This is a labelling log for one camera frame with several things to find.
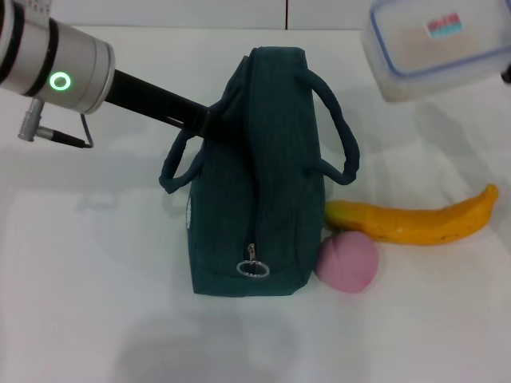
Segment clear plastic food container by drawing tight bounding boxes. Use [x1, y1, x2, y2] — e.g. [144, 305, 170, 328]
[361, 0, 511, 104]

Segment pink toy peach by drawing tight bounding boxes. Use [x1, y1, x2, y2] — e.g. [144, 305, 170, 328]
[313, 232, 379, 294]

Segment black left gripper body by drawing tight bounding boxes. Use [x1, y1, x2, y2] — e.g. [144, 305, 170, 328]
[103, 68, 211, 137]

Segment left arm connector cable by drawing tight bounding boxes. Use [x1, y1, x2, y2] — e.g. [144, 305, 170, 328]
[18, 99, 95, 149]

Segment dark teal fabric bag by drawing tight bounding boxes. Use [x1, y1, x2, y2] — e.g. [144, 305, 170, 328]
[159, 46, 360, 298]

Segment yellow banana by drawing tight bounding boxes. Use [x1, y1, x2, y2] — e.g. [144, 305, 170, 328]
[323, 183, 500, 245]

